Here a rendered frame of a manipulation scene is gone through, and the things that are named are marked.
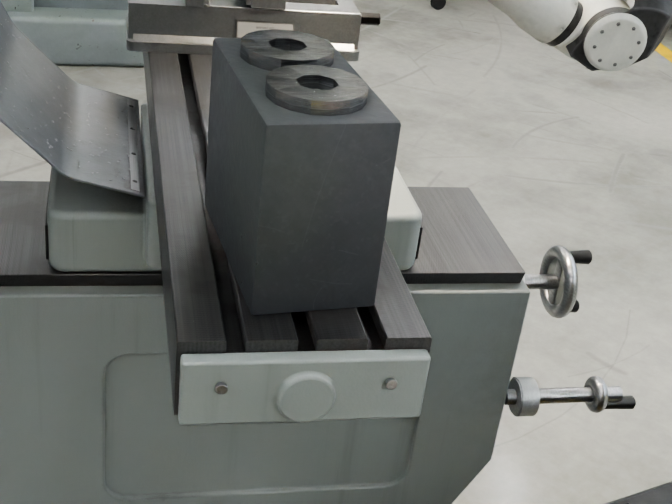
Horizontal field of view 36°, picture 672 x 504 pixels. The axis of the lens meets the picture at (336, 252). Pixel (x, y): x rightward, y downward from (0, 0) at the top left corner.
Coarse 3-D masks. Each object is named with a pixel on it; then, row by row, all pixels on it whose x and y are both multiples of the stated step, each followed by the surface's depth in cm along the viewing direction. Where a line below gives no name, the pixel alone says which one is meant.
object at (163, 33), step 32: (128, 0) 150; (160, 0) 151; (192, 0) 150; (224, 0) 154; (288, 0) 160; (320, 0) 161; (128, 32) 151; (160, 32) 152; (192, 32) 152; (224, 32) 153; (320, 32) 156; (352, 32) 157
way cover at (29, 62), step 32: (0, 32) 137; (0, 64) 130; (32, 64) 142; (0, 96) 124; (32, 96) 133; (64, 96) 144; (96, 96) 150; (32, 128) 126; (64, 128) 135; (96, 128) 140; (128, 128) 144; (64, 160) 127; (96, 160) 132; (128, 160) 135; (128, 192) 127
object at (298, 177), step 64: (256, 64) 96; (320, 64) 96; (256, 128) 87; (320, 128) 86; (384, 128) 87; (256, 192) 88; (320, 192) 89; (384, 192) 91; (256, 256) 90; (320, 256) 92
